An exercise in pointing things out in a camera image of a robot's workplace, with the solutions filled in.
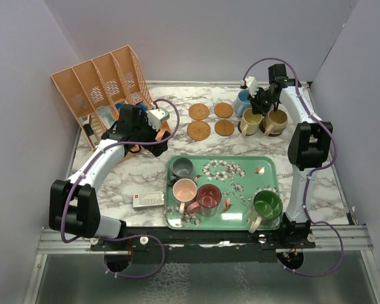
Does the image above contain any white small card box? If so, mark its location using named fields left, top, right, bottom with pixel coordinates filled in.
left=132, top=191, right=165, bottom=210

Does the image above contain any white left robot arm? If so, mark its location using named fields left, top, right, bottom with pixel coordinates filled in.
left=49, top=104, right=173, bottom=250

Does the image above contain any light wooden coaster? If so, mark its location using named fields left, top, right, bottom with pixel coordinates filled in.
left=215, top=119, right=234, bottom=137

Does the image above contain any blue ceramic mug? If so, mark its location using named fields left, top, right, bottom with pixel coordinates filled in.
left=233, top=89, right=251, bottom=118

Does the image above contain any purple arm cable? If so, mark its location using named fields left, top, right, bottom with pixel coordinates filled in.
left=239, top=57, right=345, bottom=278
left=60, top=98, right=181, bottom=279

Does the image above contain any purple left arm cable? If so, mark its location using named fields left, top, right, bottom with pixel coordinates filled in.
left=60, top=98, right=181, bottom=279

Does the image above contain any red ceramic mug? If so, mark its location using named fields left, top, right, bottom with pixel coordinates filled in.
left=186, top=184, right=222, bottom=217

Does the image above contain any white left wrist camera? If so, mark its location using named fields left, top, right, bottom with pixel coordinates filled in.
left=147, top=108, right=170, bottom=131

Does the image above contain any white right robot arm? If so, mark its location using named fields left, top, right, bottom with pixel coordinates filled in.
left=242, top=61, right=334, bottom=248

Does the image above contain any green floral tray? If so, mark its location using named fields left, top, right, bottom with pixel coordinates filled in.
left=164, top=155, right=279, bottom=231

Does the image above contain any grey ceramic mug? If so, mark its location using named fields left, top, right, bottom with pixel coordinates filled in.
left=168, top=158, right=195, bottom=187

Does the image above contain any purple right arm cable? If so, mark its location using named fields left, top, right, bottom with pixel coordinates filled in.
left=239, top=57, right=345, bottom=278

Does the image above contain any orange plastic file organizer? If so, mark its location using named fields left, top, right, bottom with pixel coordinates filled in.
left=51, top=46, right=153, bottom=150

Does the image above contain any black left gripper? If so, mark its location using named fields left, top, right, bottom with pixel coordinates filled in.
left=133, top=112, right=170, bottom=156

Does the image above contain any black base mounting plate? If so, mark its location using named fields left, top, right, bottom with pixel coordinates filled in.
left=88, top=227, right=315, bottom=270

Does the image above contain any tan ceramic mug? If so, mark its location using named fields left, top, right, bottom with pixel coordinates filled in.
left=262, top=109, right=288, bottom=133

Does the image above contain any green floral mug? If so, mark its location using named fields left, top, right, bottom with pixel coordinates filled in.
left=246, top=190, right=283, bottom=234

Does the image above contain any pink ceramic mug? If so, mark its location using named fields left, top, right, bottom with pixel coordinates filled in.
left=172, top=179, right=198, bottom=214

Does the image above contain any yellow ceramic mug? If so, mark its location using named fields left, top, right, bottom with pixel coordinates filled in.
left=241, top=108, right=263, bottom=137

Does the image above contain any orange wooden coaster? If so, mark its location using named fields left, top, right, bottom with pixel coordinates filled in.
left=214, top=102, right=234, bottom=118

